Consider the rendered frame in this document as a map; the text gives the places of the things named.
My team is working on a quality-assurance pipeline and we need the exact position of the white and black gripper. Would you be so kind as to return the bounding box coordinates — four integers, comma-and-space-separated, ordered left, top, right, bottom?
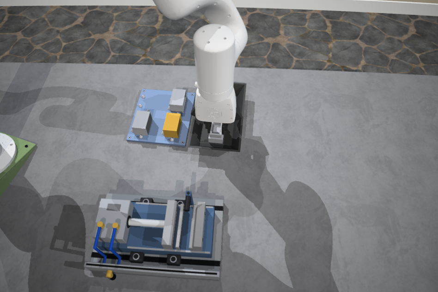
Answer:
191, 88, 242, 135

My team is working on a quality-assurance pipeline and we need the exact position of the yellow rectangular block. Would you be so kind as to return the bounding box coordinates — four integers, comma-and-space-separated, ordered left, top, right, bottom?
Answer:
163, 113, 182, 138

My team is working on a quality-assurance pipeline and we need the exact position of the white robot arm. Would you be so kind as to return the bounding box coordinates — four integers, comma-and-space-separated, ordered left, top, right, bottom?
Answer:
0, 0, 248, 173

